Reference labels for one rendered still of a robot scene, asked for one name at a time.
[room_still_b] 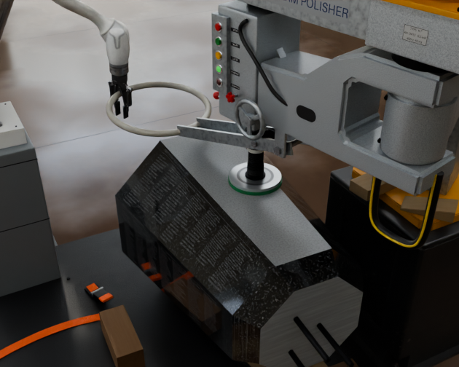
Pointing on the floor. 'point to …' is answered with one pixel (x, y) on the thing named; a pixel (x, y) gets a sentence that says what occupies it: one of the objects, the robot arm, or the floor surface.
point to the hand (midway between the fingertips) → (122, 110)
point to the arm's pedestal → (16, 223)
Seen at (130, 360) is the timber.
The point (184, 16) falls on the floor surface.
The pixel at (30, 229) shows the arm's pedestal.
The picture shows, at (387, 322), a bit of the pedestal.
